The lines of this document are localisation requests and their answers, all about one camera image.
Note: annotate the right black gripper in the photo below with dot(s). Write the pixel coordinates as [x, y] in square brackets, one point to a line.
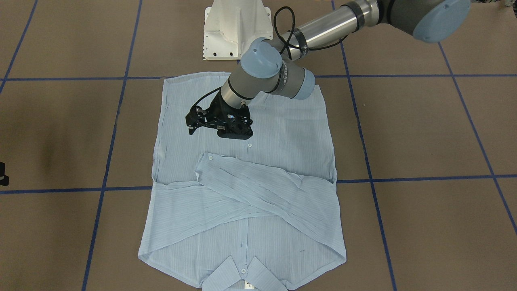
[215, 108]

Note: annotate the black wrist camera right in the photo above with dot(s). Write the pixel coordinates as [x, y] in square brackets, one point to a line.
[197, 118]

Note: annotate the light blue striped shirt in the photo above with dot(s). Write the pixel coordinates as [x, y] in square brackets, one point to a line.
[226, 212]

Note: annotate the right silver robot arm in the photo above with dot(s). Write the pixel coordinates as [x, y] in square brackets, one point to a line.
[268, 65]

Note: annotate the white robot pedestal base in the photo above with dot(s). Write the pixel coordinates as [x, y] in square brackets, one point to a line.
[230, 26]

